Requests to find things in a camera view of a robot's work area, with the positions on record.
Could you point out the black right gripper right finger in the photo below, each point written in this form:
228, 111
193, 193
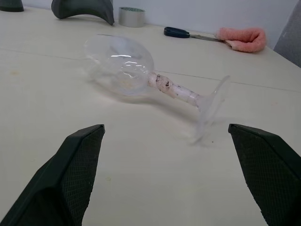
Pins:
270, 174

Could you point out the grey curved foam piece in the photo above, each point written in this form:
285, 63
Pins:
77, 7

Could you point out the grey partition panel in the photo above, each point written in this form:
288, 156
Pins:
291, 42

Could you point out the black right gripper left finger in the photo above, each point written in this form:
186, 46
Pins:
58, 179

